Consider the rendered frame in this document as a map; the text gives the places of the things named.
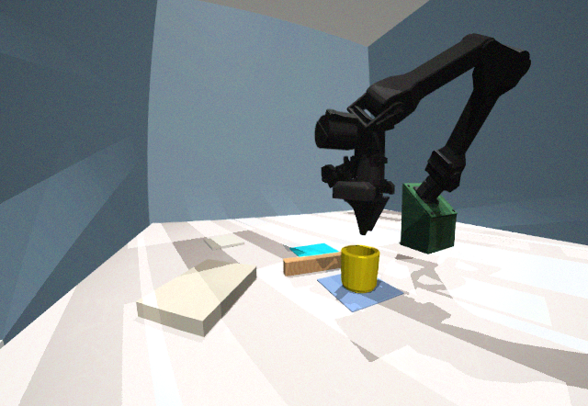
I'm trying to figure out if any yellow cup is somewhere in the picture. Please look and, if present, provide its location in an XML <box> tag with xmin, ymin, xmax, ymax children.
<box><xmin>341</xmin><ymin>244</ymin><xmax>380</xmax><ymax>293</ymax></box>

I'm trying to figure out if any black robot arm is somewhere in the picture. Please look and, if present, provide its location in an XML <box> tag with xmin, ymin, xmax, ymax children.
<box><xmin>315</xmin><ymin>33</ymin><xmax>531</xmax><ymax>204</ymax></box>

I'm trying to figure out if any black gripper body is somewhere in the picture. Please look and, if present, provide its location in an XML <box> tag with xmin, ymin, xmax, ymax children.
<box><xmin>333</xmin><ymin>150</ymin><xmax>395</xmax><ymax>201</ymax></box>

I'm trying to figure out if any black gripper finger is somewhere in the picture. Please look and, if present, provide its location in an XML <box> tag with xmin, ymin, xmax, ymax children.
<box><xmin>369</xmin><ymin>197</ymin><xmax>389</xmax><ymax>231</ymax></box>
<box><xmin>343</xmin><ymin>199</ymin><xmax>380</xmax><ymax>235</ymax></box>

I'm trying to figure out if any brown wooden bar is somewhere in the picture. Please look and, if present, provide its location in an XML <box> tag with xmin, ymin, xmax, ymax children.
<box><xmin>283</xmin><ymin>252</ymin><xmax>342</xmax><ymax>276</ymax></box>

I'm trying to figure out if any cream flat rectangular block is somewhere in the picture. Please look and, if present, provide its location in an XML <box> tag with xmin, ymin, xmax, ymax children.
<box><xmin>135</xmin><ymin>259</ymin><xmax>257</xmax><ymax>337</ymax></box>

